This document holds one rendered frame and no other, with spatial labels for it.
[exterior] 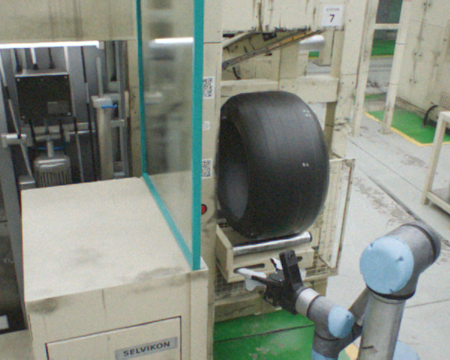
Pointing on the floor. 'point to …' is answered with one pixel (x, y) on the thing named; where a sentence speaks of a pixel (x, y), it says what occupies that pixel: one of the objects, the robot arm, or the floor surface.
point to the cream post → (211, 151)
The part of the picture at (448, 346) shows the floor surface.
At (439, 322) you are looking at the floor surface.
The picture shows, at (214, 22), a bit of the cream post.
